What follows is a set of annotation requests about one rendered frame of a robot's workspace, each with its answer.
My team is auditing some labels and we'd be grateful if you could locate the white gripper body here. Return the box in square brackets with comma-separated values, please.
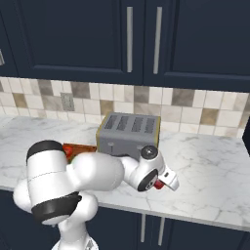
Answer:
[162, 170, 181, 192]

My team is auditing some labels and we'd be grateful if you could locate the brown wooden cutting board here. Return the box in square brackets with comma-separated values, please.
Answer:
[62, 143, 98, 163]

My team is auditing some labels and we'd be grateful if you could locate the dark blue base cupboard door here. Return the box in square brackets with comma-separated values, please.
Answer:
[150, 214, 250, 250]
[0, 189, 63, 250]
[87, 205, 153, 250]

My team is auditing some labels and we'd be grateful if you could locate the grey toaster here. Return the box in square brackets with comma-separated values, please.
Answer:
[96, 111, 162, 163]

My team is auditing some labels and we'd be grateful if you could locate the dark blue tall cabinet side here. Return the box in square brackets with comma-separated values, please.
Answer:
[241, 116, 250, 156]

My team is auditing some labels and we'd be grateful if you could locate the grey wall socket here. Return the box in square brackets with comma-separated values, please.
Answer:
[60, 92, 76, 112]

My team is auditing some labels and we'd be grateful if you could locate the dark blue wall cupboard door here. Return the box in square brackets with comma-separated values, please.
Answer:
[0, 13, 20, 78]
[143, 0, 250, 94]
[7, 0, 146, 86]

